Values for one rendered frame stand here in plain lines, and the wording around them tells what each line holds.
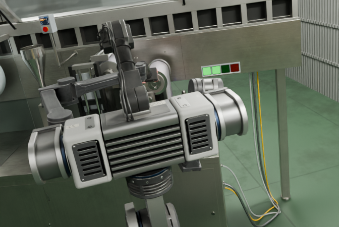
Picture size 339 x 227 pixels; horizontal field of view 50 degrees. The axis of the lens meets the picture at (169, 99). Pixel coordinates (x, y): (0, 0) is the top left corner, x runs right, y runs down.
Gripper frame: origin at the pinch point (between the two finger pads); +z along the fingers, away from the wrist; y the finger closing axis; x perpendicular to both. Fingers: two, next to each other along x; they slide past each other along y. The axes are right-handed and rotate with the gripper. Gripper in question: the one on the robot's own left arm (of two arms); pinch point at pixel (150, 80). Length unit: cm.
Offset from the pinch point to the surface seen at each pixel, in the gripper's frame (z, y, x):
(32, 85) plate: 40, -91, 25
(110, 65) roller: 6.0, -23.7, 14.8
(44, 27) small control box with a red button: -12, -56, 35
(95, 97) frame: 4.5, -32.3, -3.6
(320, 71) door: 276, 168, 98
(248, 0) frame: 18, 60, 51
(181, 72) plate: 42.6, 13.3, 20.7
